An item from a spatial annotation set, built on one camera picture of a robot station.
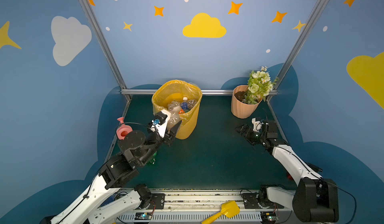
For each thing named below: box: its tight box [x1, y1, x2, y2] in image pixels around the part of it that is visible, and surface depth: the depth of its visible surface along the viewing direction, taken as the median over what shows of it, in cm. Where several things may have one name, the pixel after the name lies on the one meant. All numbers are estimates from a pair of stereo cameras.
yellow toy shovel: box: [201, 200, 240, 224], surface depth 73 cm
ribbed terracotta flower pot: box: [231, 85, 263, 119], surface depth 106 cm
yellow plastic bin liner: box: [151, 79, 203, 139], surface depth 90 cm
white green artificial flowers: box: [241, 65, 279, 105], surface depth 95 cm
